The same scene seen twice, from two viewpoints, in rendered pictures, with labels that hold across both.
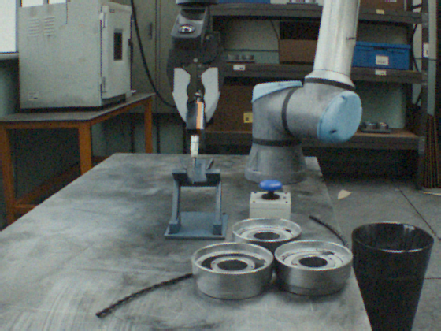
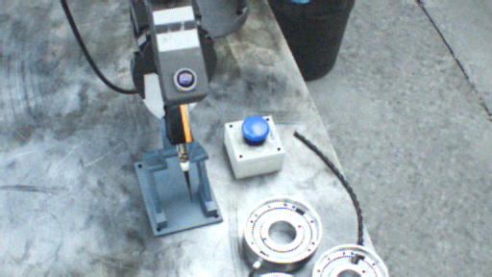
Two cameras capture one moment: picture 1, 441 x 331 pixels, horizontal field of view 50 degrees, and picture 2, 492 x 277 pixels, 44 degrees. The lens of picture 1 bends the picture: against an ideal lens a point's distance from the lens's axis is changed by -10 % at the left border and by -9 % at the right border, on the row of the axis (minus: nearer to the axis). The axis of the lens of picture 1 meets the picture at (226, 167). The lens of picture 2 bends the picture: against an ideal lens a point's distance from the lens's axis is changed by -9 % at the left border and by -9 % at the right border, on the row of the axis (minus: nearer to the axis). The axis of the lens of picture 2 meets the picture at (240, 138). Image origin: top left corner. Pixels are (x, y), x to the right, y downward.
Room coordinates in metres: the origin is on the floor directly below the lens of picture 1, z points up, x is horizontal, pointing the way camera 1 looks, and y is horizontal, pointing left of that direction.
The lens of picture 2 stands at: (0.35, 0.18, 1.60)
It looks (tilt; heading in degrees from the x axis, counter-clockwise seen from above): 52 degrees down; 336
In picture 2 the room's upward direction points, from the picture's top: 4 degrees clockwise
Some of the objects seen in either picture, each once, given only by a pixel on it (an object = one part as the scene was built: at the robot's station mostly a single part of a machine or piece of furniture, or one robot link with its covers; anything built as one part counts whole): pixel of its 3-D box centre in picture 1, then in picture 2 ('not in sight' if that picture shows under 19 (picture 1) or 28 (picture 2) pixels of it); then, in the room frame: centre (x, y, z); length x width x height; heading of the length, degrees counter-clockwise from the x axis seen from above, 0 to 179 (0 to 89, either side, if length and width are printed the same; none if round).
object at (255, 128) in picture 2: (270, 195); (255, 136); (0.88, -0.08, 0.85); 0.04 x 0.04 x 0.05
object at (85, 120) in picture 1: (87, 160); not in sight; (3.32, 0.94, 0.39); 1.50 x 0.62 x 0.78; 174
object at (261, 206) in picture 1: (270, 207); (253, 143); (0.88, -0.08, 0.82); 0.08 x 0.07 x 0.05; 174
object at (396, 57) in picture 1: (376, 55); not in sight; (4.24, -1.28, 1.11); 0.52 x 0.38 x 0.22; 84
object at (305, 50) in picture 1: (300, 42); not in sight; (4.28, -0.62, 1.19); 0.52 x 0.42 x 0.38; 84
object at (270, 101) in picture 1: (279, 108); not in sight; (1.21, -0.12, 0.97); 0.13 x 0.12 x 0.14; 45
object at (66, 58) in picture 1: (81, 55); not in sight; (3.12, 0.91, 1.10); 0.62 x 0.61 x 0.65; 174
